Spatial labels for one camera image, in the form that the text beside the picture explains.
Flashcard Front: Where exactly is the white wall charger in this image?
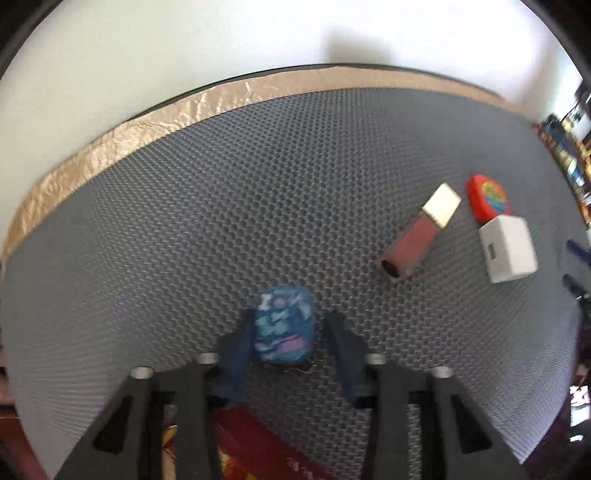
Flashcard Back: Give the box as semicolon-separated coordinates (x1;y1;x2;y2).
479;215;538;284

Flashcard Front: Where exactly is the red gold toffee tin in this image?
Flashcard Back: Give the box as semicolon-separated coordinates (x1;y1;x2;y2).
161;405;332;479

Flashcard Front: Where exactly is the pink lip gloss gold cap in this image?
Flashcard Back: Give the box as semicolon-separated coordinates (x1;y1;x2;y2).
377;183;462;281

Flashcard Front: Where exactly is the grey honeycomb table mat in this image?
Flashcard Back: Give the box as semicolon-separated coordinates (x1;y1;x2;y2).
1;89;590;475

